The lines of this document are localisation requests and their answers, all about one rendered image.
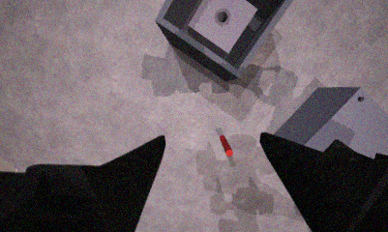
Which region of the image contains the red peg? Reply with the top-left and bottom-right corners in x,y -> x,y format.
220,135 -> 233,157

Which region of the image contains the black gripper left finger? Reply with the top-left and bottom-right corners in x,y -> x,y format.
25,135 -> 165,232

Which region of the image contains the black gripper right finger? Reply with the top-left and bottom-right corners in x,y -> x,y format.
260,132 -> 388,232

